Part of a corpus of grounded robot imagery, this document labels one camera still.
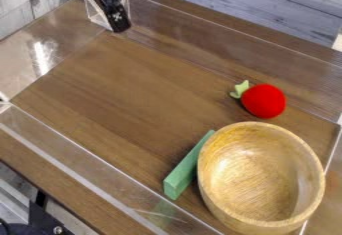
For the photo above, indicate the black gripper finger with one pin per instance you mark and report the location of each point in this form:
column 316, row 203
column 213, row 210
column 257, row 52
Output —
column 117, row 15

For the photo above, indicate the red felt ball with leaf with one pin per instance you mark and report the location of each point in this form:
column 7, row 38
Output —
column 264, row 99

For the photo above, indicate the green rectangular block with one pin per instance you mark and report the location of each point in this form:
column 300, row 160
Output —
column 185, row 171

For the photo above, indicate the wooden bowl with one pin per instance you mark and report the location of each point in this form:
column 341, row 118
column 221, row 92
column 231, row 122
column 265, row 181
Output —
column 261, row 178

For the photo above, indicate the clear acrylic corner bracket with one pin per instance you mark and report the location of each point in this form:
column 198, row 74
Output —
column 95, row 13

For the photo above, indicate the clear acrylic left wall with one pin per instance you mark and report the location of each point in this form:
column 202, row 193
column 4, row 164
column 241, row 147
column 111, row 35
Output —
column 42, row 44

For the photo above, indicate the clear acrylic wall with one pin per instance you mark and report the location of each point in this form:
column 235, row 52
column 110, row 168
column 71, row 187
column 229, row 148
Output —
column 238, row 55
column 106, row 198
column 42, row 44

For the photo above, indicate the clear acrylic back wall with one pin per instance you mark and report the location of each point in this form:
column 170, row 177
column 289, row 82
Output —
column 238, row 55

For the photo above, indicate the clear acrylic front wall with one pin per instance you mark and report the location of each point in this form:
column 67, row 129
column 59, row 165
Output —
column 106, row 198

